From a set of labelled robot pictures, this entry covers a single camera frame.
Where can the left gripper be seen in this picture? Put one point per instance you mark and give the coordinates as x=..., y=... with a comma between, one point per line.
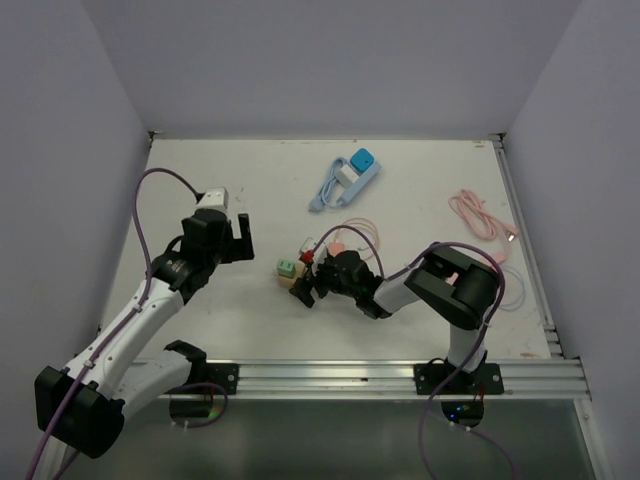
x=240, y=248

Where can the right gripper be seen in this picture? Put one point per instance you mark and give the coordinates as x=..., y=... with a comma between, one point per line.
x=302, y=289

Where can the beige cube socket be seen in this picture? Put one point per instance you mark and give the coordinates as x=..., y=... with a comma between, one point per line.
x=287, y=278

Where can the green plug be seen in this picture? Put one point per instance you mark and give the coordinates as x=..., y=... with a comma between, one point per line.
x=286, y=268

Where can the pink charger plug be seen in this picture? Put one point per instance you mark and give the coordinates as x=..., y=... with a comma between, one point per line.
x=335, y=248

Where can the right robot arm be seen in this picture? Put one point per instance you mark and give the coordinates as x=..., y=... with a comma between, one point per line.
x=461, y=283

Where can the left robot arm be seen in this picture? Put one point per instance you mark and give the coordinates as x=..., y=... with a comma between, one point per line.
x=86, y=403

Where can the white charger plug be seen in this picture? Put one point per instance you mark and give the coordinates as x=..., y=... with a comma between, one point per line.
x=346, y=176

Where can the light blue power strip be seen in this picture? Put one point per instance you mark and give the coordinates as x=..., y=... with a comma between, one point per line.
x=332, y=195

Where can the blue square charger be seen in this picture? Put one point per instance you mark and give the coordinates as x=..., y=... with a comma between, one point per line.
x=361, y=160

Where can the pink power strip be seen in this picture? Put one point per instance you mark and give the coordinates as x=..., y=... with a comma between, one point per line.
x=452, y=279

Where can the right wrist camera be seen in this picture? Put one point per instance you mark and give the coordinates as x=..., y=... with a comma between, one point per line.
x=312, y=251

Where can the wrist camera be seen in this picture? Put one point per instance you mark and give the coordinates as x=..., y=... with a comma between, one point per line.
x=213, y=199
x=312, y=251

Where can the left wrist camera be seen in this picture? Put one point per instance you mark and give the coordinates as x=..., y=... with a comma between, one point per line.
x=213, y=199

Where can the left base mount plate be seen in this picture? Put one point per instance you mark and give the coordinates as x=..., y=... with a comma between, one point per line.
x=225, y=375

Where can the aluminium front rail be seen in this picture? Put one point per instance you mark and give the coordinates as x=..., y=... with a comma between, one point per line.
x=406, y=380

